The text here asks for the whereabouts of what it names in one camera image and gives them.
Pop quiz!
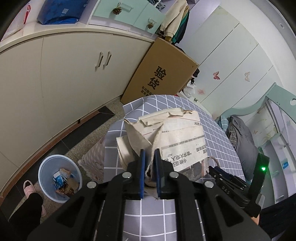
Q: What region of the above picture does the brown snack packet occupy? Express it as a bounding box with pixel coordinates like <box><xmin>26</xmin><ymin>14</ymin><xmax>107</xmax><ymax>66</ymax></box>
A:
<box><xmin>57</xmin><ymin>178</ymin><xmax>79</xmax><ymax>197</ymax></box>

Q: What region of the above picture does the blue white packet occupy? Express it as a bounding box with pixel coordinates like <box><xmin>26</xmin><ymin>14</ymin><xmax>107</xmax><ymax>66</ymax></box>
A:
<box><xmin>53</xmin><ymin>171</ymin><xmax>68</xmax><ymax>189</ymax></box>

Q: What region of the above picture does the large cardboard box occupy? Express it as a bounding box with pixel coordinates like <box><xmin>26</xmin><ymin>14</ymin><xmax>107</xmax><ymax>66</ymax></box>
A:
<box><xmin>120</xmin><ymin>37</ymin><xmax>199</xmax><ymax>105</ymax></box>

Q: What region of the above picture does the beige paper bag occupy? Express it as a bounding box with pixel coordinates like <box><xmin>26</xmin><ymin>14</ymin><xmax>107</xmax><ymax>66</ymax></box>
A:
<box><xmin>116</xmin><ymin>108</ymin><xmax>210</xmax><ymax>201</ymax></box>

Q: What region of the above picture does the blue plastic bag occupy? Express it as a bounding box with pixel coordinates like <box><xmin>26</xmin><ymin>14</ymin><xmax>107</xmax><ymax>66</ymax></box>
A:
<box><xmin>37</xmin><ymin>0</ymin><xmax>89</xmax><ymax>25</ymax></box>

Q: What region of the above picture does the pile of dark and white clothes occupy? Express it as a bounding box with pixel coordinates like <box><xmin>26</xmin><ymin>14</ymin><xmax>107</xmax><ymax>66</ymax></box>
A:
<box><xmin>183</xmin><ymin>68</ymin><xmax>200</xmax><ymax>98</ymax></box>

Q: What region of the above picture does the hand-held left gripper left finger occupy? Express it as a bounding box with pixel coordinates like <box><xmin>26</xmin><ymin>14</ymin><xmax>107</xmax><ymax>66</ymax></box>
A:
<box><xmin>26</xmin><ymin>149</ymin><xmax>147</xmax><ymax>241</ymax></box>

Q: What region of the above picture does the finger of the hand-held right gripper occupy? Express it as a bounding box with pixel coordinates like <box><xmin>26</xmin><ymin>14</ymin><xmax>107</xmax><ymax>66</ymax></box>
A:
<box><xmin>209</xmin><ymin>166</ymin><xmax>245</xmax><ymax>189</ymax></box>

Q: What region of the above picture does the mint green drawer unit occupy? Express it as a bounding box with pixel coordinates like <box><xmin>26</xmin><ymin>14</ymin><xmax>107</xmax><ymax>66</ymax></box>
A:
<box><xmin>89</xmin><ymin>0</ymin><xmax>167</xmax><ymax>30</ymax></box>

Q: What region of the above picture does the cream cabinet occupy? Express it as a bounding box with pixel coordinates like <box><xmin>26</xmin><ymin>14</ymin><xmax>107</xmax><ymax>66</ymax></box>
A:
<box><xmin>0</xmin><ymin>28</ymin><xmax>156</xmax><ymax>193</ymax></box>

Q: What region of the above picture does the white bag with red print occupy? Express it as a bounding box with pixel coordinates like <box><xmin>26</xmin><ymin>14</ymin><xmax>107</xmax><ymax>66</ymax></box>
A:
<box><xmin>5</xmin><ymin>5</ymin><xmax>42</xmax><ymax>35</ymax></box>

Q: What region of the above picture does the cream hanging jacket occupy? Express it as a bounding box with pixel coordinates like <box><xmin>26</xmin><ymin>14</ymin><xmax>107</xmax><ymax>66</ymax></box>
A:
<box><xmin>159</xmin><ymin>0</ymin><xmax>189</xmax><ymax>42</ymax></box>

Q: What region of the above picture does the green hanging garment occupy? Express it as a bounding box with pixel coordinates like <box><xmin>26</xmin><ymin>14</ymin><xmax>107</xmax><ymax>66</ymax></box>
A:
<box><xmin>172</xmin><ymin>9</ymin><xmax>190</xmax><ymax>44</ymax></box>

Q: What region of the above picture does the person's right forearm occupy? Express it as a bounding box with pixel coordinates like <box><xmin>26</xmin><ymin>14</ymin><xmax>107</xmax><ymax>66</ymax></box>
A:
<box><xmin>257</xmin><ymin>204</ymin><xmax>296</xmax><ymax>241</ymax></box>

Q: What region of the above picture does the plaid cloth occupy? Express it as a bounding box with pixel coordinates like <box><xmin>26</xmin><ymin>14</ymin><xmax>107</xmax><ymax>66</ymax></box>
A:
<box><xmin>217</xmin><ymin>116</ymin><xmax>234</xmax><ymax>144</ymax></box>

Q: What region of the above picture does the mint green bed frame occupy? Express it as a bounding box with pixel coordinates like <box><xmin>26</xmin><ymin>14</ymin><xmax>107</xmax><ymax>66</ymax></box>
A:
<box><xmin>220</xmin><ymin>82</ymin><xmax>296</xmax><ymax>121</ymax></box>

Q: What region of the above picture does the grey checked tablecloth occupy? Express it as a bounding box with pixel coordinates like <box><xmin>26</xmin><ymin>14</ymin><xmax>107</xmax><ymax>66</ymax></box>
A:
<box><xmin>104</xmin><ymin>95</ymin><xmax>243</xmax><ymax>241</ymax></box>

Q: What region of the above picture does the white wardrobe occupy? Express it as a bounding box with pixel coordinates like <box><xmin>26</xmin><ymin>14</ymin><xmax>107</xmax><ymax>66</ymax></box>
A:
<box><xmin>178</xmin><ymin>5</ymin><xmax>287</xmax><ymax>116</ymax></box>

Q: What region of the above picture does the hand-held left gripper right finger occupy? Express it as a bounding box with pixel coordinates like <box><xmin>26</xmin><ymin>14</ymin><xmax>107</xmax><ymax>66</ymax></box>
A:
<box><xmin>154</xmin><ymin>148</ymin><xmax>271</xmax><ymax>241</ymax></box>

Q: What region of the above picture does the metal cabinet handle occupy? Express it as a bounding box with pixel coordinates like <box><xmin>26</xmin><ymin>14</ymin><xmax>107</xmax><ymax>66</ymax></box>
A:
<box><xmin>102</xmin><ymin>51</ymin><xmax>112</xmax><ymax>69</ymax></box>
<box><xmin>95</xmin><ymin>51</ymin><xmax>104</xmax><ymax>71</ymax></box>

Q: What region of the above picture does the grey clothing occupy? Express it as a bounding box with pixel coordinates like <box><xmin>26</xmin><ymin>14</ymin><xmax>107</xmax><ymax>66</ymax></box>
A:
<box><xmin>228</xmin><ymin>116</ymin><xmax>259</xmax><ymax>179</ymax></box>

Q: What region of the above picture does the light blue plastic bucket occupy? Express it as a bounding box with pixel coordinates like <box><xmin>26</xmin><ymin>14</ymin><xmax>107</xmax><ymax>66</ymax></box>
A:
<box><xmin>38</xmin><ymin>155</ymin><xmax>83</xmax><ymax>204</ymax></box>

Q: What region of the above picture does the person's leg in black trousers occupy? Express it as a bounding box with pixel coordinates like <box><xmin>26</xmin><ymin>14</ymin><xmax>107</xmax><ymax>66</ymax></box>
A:
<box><xmin>9</xmin><ymin>192</ymin><xmax>44</xmax><ymax>232</ymax></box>

